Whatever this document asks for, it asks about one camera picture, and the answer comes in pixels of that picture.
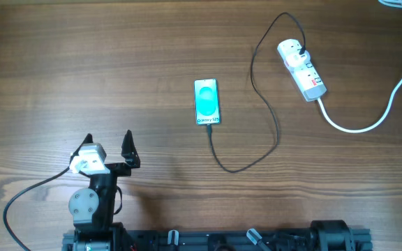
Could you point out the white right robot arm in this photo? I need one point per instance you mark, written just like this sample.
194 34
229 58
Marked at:
333 235

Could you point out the white power strip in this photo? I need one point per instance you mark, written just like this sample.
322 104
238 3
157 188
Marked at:
306 77

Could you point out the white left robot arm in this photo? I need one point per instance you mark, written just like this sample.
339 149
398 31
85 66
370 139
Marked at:
93 208

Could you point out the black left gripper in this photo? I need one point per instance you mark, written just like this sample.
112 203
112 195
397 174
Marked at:
130 157

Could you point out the white usb wall charger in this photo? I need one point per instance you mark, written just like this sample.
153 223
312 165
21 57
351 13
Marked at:
295 60

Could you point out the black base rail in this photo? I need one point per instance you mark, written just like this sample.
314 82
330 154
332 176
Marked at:
251 239

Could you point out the blue screen smartphone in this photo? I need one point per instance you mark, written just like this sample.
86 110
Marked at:
207 108

